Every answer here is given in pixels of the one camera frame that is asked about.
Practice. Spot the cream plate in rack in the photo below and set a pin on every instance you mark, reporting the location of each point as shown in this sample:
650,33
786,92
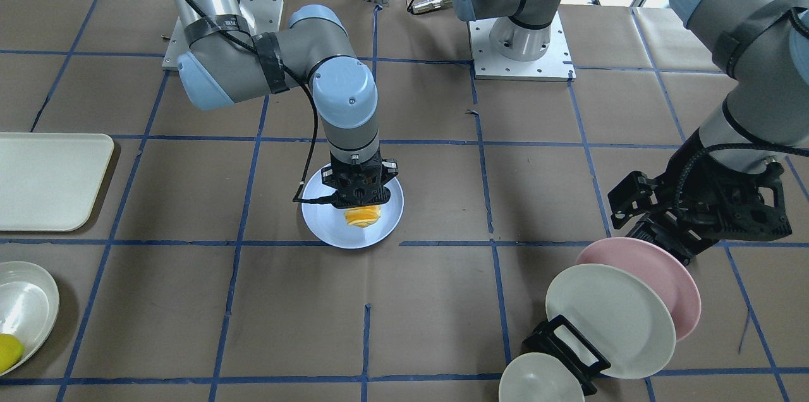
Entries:
618,314

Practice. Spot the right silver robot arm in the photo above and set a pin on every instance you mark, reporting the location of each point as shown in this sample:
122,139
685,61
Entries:
229,60

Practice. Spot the cream plate with lemon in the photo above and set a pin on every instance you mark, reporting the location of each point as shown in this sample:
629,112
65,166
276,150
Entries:
29,308

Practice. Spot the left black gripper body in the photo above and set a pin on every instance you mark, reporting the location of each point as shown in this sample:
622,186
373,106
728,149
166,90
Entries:
698,190

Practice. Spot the croissant bread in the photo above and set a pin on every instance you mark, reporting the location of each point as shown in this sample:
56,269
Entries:
363,217

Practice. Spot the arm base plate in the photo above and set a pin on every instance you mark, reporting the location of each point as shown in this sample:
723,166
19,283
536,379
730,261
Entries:
503,51

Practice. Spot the cream bowl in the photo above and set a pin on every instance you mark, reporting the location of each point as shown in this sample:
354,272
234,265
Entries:
538,377

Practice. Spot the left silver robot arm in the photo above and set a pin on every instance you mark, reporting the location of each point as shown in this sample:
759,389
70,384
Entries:
761,44

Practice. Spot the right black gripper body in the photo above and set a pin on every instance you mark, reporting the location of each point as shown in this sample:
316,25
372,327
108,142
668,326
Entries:
330,177

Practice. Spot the black dish rack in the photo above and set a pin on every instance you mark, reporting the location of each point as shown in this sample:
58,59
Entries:
560,339

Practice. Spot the blue plate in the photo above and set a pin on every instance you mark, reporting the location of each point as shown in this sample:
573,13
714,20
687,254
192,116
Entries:
329,223

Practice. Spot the cream rectangular tray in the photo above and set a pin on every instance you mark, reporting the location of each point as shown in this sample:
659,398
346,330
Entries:
50,180

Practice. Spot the pink plate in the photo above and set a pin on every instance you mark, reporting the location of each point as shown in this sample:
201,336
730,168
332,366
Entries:
669,278

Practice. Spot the yellow lemon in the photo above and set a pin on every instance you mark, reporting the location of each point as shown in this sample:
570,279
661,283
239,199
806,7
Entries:
12,351

